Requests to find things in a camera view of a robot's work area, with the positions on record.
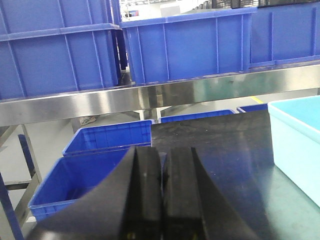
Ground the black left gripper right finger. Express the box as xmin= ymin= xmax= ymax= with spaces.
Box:
xmin=162 ymin=147 xmax=260 ymax=240

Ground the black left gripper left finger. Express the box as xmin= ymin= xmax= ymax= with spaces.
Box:
xmin=27 ymin=146 xmax=162 ymax=240

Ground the blue bin near left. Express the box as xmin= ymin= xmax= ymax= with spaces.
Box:
xmin=28 ymin=149 xmax=128 ymax=222

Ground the blue bin behind left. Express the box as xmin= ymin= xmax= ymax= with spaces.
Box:
xmin=62 ymin=119 xmax=155 ymax=157

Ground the small blue bin behind mat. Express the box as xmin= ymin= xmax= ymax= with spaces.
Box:
xmin=158 ymin=109 xmax=236 ymax=123

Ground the small blue bin right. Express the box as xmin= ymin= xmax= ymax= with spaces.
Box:
xmin=236 ymin=103 xmax=268 ymax=113

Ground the light cyan plastic tray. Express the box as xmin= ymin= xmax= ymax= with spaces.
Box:
xmin=267 ymin=95 xmax=320 ymax=205

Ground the large blue crate centre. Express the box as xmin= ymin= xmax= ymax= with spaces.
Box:
xmin=120 ymin=7 xmax=258 ymax=85

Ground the large blue crate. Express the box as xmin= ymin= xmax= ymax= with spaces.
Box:
xmin=0 ymin=0 xmax=120 ymax=100
xmin=120 ymin=7 xmax=258 ymax=85

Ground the large blue crate left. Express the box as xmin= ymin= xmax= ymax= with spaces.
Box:
xmin=0 ymin=0 xmax=120 ymax=100

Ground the blue crate with label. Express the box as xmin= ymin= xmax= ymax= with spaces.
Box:
xmin=250 ymin=2 xmax=320 ymax=68

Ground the stainless steel table frame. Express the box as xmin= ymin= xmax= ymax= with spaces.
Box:
xmin=0 ymin=61 xmax=320 ymax=240

